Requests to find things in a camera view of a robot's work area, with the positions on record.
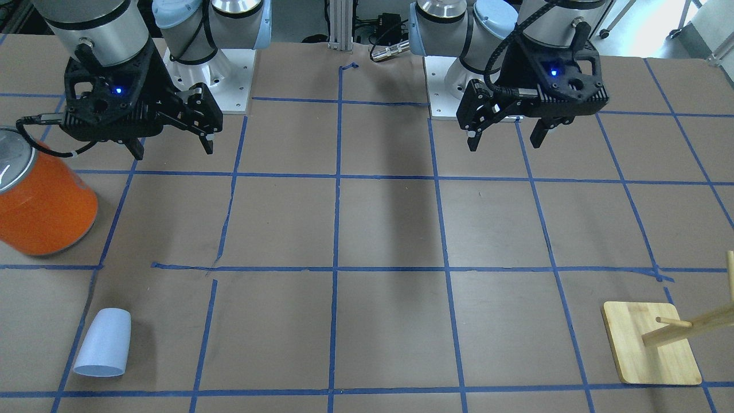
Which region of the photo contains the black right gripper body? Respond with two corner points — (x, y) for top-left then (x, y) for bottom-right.
(62, 39), (190, 143)

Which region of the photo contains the orange can with grey lid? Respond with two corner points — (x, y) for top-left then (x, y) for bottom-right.
(1, 127), (99, 256)

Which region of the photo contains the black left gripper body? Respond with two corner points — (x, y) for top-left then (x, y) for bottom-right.
(493, 23), (609, 118)

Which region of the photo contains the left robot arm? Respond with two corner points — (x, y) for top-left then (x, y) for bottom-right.
(407, 1), (610, 151)

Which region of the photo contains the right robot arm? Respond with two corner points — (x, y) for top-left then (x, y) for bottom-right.
(16, 1), (272, 160)

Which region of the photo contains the light blue plastic cup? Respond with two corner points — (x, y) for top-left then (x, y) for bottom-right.
(72, 307), (132, 378)

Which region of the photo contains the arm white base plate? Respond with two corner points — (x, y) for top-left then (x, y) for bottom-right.
(163, 49), (257, 115)
(424, 56), (483, 121)

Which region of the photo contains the wooden mug tree stand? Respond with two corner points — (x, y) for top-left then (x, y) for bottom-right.
(597, 250), (732, 387)

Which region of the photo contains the aluminium frame post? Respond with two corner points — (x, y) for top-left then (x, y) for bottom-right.
(325, 0), (356, 54)

